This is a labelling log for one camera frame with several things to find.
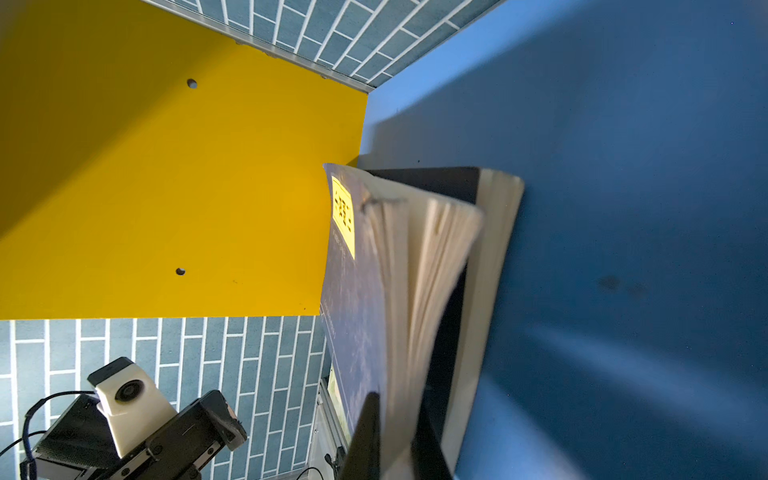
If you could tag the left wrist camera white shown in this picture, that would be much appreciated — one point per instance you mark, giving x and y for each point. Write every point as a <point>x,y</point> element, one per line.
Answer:
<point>131,402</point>

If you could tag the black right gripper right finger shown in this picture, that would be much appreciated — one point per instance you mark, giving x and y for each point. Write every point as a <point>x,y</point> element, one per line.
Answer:
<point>427,457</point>

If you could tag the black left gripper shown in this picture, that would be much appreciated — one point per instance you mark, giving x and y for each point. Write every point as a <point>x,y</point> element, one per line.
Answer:
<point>79,445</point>

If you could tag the blue book yellow label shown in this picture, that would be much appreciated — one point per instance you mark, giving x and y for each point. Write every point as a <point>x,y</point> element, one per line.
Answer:
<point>395,255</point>
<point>460,344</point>

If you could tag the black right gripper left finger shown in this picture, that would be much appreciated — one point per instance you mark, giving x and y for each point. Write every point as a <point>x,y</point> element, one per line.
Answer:
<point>362,461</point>

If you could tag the yellow pink blue bookshelf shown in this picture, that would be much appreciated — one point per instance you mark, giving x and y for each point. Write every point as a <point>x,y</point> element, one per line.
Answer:
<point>166,196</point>

